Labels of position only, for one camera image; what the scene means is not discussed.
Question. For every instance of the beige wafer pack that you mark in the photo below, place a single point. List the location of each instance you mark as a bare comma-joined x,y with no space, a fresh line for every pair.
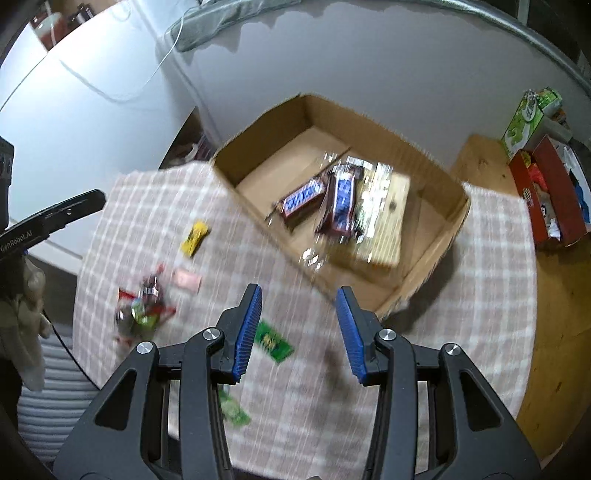
388,221

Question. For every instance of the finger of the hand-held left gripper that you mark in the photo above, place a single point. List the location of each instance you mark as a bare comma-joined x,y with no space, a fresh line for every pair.
78,203

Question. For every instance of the red and white mug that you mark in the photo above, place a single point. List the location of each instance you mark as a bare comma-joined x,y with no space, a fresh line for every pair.
48,30

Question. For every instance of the dark green candy packet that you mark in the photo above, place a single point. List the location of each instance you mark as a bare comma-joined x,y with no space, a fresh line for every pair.
235,410
274,344

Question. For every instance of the white appliance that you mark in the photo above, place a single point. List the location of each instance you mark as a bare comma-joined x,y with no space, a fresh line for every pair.
92,129

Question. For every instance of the clear red snack bag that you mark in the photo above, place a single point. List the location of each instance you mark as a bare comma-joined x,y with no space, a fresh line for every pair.
147,288

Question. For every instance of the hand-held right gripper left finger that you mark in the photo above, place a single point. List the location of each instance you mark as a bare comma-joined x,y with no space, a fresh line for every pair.
247,323

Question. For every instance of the pink checkered tablecloth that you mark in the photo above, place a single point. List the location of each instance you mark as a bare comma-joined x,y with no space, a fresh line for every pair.
258,263

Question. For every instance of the pink candy packet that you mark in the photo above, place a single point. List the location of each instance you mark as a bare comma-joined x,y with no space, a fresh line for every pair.
187,279

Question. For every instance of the wooden table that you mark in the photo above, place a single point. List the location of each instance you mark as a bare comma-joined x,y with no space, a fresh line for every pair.
554,346

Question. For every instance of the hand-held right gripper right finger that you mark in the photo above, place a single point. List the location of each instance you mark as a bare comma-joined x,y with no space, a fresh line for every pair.
348,332

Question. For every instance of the grey metal rail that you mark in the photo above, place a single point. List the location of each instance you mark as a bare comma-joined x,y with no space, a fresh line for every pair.
531,32

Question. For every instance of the yellow candy packet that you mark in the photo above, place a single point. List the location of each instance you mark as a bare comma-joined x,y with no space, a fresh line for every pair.
194,237

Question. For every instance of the green tissue box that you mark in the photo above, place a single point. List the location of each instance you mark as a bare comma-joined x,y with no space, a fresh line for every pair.
521,124

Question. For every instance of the person's left forearm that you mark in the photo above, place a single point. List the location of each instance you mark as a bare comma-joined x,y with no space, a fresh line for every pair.
27,304

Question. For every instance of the brown chocolate bar blue label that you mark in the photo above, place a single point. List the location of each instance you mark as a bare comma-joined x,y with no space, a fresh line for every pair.
302,198
341,198

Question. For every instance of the cardboard box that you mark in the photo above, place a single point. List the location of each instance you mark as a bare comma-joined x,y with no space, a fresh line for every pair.
277,166

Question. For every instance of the red open box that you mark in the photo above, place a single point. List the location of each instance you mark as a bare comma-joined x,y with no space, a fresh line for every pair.
540,221

